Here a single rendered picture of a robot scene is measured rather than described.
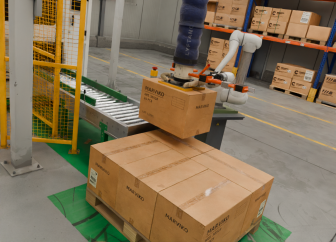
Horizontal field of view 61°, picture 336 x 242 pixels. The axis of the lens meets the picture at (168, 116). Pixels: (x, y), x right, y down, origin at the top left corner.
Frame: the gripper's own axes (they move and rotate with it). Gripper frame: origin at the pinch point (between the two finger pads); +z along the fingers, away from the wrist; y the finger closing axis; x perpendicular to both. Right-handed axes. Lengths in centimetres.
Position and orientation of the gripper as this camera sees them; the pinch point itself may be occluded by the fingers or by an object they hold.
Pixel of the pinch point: (207, 78)
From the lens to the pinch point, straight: 252.7
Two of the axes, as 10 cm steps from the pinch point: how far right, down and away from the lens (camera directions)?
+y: -1.6, 9.3, 3.2
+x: -7.2, -3.3, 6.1
